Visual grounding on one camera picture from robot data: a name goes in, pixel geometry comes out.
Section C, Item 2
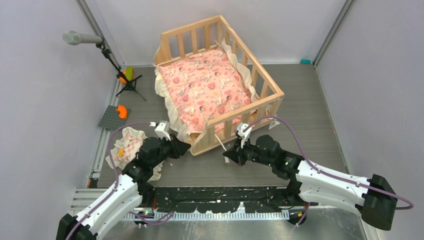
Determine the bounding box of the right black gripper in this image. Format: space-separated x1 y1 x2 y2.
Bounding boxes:
223 135 274 167

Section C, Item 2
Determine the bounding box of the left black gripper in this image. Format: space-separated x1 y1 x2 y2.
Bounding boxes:
151 133 190 168

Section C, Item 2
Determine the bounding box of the wooden slatted pet bed frame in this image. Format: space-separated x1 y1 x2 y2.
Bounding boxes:
153 15 285 156

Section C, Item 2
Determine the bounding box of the pink printed cushion with ties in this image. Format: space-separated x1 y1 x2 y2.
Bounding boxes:
154 39 282 164

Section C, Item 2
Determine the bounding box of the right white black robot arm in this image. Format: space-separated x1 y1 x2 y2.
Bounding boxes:
223 135 398 231

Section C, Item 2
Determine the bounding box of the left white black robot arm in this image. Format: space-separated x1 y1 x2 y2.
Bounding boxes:
56 134 191 240

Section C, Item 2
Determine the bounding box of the small checkered ruffled pillow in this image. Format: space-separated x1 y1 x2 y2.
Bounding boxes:
111 126 147 170

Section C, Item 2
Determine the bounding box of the orange curved toy piece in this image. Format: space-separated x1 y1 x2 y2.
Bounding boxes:
116 105 128 119

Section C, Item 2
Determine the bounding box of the grey building plate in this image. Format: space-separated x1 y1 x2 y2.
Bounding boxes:
97 105 131 130

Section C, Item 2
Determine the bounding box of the orange green toy ball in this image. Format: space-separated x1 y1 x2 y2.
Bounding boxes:
119 66 134 84

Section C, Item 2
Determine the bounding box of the teal small block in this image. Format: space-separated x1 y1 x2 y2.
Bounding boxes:
300 59 312 65

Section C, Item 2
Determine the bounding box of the silver microphone on tripod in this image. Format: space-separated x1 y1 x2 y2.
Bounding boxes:
62 30 146 101

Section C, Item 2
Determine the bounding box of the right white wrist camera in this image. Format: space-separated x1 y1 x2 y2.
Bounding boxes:
235 122 252 149

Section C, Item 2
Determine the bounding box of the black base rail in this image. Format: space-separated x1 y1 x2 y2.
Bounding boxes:
140 186 302 214

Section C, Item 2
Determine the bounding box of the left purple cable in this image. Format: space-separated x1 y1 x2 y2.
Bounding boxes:
64 121 175 240

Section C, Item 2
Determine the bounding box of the purple cable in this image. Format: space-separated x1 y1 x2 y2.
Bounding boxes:
245 115 415 228
64 121 175 240

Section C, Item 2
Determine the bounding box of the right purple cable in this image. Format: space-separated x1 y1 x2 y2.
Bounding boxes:
245 115 415 228

